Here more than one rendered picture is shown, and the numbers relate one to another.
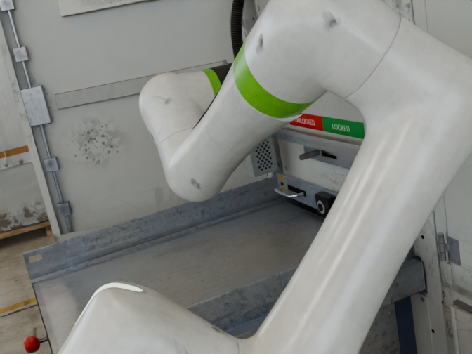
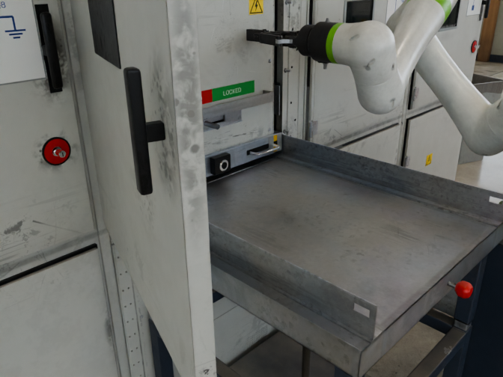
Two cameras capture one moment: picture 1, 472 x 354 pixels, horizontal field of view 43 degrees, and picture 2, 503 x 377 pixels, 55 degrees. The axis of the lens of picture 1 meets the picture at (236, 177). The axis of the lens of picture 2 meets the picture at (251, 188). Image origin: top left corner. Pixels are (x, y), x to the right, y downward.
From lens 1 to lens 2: 2.02 m
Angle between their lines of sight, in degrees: 104
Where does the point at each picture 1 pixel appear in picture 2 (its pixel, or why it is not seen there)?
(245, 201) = not seen: hidden behind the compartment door
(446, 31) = (325, 10)
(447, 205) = (314, 104)
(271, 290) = (364, 165)
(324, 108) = (215, 81)
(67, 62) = (131, 31)
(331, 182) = (213, 146)
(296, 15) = not seen: outside the picture
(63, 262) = (331, 309)
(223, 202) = not seen: hidden behind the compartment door
